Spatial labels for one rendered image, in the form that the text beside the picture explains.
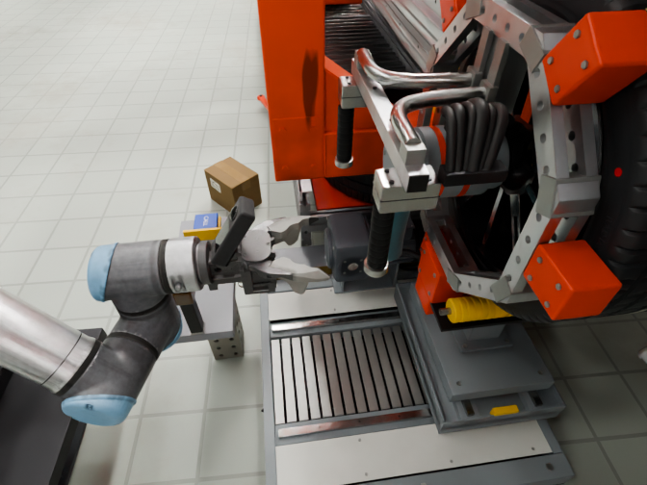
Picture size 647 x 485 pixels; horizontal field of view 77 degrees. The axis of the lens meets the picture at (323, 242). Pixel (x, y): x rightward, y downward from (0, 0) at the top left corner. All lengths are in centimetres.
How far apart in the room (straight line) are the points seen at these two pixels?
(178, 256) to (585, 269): 58
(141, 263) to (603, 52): 66
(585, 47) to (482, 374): 92
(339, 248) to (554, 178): 78
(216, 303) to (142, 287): 44
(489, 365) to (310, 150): 82
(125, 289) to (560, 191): 64
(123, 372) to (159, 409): 80
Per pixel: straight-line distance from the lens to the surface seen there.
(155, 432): 148
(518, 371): 134
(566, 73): 62
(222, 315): 107
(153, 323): 76
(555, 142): 63
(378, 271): 72
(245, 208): 61
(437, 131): 81
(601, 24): 61
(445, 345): 131
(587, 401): 167
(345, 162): 98
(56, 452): 122
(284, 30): 113
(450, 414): 130
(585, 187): 65
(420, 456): 131
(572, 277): 64
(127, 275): 68
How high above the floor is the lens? 130
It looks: 45 degrees down
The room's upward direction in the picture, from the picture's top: straight up
